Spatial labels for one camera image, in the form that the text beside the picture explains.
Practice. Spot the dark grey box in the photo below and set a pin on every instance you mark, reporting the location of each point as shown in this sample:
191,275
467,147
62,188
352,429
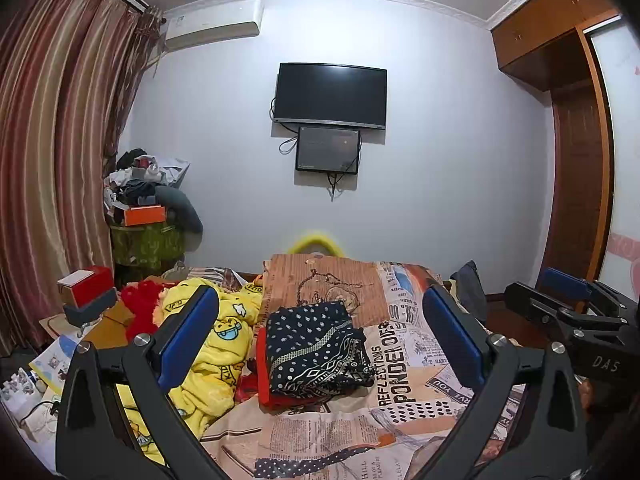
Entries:
90,312

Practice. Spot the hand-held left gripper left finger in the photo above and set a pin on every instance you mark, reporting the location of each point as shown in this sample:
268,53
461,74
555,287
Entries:
187,332

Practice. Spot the grey neck pillow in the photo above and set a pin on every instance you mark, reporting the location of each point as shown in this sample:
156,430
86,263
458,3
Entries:
187,207

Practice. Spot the dark blue bag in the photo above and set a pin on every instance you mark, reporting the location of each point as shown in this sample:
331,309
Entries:
470,290

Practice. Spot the red box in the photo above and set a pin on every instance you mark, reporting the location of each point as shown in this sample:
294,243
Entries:
95,282

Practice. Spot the brown striped curtain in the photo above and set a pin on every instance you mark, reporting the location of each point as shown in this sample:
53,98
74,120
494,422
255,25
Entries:
60,135

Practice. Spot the person's right hand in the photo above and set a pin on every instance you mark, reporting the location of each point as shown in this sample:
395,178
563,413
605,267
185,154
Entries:
587,391

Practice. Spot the orange box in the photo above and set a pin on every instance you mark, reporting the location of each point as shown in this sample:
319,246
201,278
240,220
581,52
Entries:
145,215

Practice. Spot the small black wall monitor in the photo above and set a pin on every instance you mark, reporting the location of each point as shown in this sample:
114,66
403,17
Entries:
327,150

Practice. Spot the illustrated paper booklet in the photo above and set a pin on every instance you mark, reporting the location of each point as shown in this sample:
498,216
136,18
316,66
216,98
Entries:
55,360

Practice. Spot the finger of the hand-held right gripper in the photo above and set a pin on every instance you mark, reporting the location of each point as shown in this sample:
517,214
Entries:
535,302
565,280

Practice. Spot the red fuzzy cloth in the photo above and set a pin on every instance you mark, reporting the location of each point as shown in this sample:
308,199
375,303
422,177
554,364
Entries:
142,305

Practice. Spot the brown cardboard box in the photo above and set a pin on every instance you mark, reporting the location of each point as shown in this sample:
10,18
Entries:
110,330

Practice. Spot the red folded garment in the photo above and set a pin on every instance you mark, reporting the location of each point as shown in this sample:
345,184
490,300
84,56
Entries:
265,390

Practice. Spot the pile of mixed clutter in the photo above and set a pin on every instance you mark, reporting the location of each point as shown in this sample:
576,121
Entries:
135,170

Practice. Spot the navy patterned zip hoodie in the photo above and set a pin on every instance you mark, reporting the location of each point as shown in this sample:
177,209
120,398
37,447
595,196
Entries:
310,345

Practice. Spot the black wall television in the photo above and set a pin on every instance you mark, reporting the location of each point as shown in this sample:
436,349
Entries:
331,95

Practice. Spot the green patterned cloth cover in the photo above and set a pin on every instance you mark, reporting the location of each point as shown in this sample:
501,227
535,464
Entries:
145,245

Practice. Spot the newspaper print bed sheet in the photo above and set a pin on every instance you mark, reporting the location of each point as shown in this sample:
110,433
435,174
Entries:
400,360

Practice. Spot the white air conditioner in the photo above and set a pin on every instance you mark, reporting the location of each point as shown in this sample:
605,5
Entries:
215,22

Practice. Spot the yellow hoop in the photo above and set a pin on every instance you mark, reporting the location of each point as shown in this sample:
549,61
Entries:
315,240

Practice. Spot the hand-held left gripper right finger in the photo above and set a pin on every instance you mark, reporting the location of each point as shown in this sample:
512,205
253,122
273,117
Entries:
452,332

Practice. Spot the yellow cartoon fleece garment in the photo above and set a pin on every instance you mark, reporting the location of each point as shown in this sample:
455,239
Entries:
220,330

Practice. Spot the wooden overhead cabinet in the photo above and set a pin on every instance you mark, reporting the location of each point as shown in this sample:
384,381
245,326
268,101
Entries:
545,25

